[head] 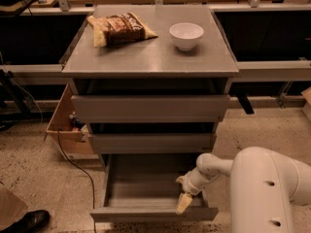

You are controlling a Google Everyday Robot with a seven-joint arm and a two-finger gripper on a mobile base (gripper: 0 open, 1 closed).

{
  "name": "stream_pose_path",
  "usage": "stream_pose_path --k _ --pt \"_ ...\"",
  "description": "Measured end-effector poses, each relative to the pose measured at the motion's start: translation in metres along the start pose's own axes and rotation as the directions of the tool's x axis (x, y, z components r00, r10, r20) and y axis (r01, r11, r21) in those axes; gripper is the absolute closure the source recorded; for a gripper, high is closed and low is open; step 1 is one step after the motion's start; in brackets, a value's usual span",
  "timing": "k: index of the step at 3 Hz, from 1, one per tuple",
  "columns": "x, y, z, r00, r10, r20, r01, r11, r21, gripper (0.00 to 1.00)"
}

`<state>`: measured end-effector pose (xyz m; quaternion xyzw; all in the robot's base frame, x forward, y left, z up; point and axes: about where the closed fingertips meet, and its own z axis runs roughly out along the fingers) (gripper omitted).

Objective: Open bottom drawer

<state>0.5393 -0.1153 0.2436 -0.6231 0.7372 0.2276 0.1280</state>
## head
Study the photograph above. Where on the grey top drawer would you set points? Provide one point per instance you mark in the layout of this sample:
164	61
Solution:
130	109

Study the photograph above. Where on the grey drawer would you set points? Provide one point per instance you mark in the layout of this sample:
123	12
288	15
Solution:
152	143
143	188
130	109

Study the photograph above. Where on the black shoe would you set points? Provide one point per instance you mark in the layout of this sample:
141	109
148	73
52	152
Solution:
32	222

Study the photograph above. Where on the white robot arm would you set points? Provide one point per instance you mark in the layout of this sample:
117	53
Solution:
263	186

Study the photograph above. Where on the white bowl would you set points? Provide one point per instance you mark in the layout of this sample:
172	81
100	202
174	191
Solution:
185	35

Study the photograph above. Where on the grey drawer cabinet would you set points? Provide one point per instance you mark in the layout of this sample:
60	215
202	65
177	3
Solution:
154	67

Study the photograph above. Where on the grey middle drawer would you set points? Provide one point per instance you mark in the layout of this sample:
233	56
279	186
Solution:
152	143

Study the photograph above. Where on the grey bottom drawer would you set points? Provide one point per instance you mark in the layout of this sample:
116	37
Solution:
143	188

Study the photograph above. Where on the cardboard box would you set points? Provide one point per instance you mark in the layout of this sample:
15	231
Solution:
66	135

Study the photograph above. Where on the brown chip bag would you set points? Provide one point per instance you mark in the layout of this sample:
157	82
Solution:
119	29

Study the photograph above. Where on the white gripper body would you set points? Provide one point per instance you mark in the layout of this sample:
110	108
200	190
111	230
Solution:
189	184

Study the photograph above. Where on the grey metal rail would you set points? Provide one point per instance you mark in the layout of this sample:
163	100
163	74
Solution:
249	72

